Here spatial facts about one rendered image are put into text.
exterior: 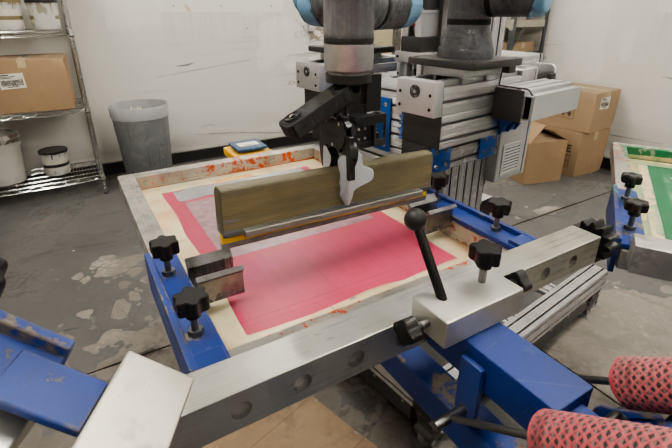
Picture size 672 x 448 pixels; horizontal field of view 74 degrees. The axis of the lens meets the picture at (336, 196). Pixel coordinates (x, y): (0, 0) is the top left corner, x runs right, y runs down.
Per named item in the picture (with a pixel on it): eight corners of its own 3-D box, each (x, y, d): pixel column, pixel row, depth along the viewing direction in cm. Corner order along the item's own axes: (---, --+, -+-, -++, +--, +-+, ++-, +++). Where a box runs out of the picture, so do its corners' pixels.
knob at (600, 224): (554, 255, 79) (562, 217, 76) (573, 247, 81) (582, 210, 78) (594, 275, 73) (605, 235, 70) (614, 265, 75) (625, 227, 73)
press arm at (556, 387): (425, 343, 56) (429, 311, 54) (460, 327, 59) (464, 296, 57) (547, 451, 43) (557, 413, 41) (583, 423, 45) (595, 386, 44)
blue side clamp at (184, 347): (150, 289, 76) (143, 253, 73) (180, 280, 78) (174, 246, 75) (197, 417, 52) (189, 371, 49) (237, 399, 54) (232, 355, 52)
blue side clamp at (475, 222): (404, 216, 102) (406, 188, 99) (421, 212, 104) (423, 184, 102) (512, 279, 78) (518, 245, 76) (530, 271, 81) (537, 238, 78)
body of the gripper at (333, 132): (386, 149, 72) (389, 73, 68) (341, 157, 68) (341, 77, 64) (360, 138, 78) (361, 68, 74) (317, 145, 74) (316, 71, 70)
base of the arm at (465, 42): (459, 53, 133) (463, 17, 129) (504, 57, 122) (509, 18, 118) (426, 56, 125) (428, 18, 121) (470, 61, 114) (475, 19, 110)
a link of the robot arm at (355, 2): (391, -40, 63) (353, -44, 57) (387, 42, 67) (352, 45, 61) (349, -36, 68) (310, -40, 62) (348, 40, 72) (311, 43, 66)
